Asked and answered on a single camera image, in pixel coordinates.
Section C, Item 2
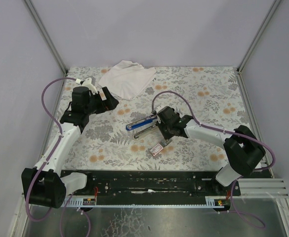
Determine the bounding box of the blue stapler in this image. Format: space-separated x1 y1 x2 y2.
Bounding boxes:
125 116 153 131

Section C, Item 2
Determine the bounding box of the red and white staple box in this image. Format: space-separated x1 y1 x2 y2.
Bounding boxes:
150 139 171 157

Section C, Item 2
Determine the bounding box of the beige stapler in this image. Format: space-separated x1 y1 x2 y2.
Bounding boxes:
133 124 158 140

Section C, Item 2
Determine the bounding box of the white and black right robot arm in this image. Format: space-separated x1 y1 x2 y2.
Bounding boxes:
156 106 266 187

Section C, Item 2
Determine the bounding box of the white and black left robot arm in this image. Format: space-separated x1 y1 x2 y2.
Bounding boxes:
21 86 119 208

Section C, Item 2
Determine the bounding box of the white folded cloth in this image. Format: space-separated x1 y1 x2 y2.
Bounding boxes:
98 60 156 100

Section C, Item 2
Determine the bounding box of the floral patterned table mat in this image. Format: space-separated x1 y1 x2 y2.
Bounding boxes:
63 67 249 171

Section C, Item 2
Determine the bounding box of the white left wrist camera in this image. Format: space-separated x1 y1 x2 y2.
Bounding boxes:
76 77 98 95

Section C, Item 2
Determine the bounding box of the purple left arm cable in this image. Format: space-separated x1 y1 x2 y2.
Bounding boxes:
25 77 82 222

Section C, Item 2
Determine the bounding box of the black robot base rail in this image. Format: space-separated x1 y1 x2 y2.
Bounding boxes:
73 170 241 206

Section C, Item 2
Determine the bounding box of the right aluminium frame post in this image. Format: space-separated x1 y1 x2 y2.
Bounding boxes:
237 0 283 74

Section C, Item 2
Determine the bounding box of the aluminium frame post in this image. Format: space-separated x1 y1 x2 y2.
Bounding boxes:
237 0 283 74
23 0 68 75

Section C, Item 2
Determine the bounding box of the white slotted cable duct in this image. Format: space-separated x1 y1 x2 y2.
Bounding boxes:
61 197 225 210

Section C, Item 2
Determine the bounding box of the left aluminium frame post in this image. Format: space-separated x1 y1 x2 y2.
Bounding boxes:
23 0 68 75

